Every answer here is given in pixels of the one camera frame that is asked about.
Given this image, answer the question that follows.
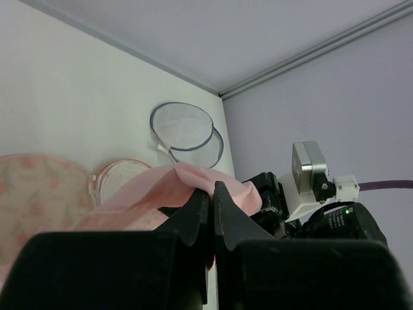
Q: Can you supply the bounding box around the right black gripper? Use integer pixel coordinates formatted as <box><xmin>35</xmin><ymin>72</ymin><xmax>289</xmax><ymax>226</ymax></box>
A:
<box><xmin>243</xmin><ymin>172</ymin><xmax>300</xmax><ymax>239</ymax></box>

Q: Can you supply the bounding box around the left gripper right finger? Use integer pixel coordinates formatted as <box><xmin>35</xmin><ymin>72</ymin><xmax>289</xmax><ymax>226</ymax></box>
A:
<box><xmin>214</xmin><ymin>181</ymin><xmax>412</xmax><ymax>309</ymax></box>

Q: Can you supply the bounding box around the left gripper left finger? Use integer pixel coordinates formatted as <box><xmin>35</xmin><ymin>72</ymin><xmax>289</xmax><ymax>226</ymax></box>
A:
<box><xmin>1</xmin><ymin>190</ymin><xmax>210</xmax><ymax>309</ymax></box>

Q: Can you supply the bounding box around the pink bra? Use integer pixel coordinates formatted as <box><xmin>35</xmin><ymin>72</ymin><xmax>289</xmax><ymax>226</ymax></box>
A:
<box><xmin>0</xmin><ymin>163</ymin><xmax>264</xmax><ymax>282</ymax></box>

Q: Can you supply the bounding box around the pink floral mesh laundry bag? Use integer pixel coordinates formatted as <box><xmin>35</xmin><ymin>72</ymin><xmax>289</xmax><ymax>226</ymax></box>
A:
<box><xmin>1</xmin><ymin>154</ymin><xmax>150</xmax><ymax>266</ymax></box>

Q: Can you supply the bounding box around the white blue-rimmed mesh laundry bag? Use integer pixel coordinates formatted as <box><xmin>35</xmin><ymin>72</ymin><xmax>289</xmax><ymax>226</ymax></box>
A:
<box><xmin>150</xmin><ymin>102</ymin><xmax>224</xmax><ymax>169</ymax></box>

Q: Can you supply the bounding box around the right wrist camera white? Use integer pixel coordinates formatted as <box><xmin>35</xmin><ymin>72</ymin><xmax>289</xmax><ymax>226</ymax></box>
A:
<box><xmin>278</xmin><ymin>141</ymin><xmax>359</xmax><ymax>222</ymax></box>

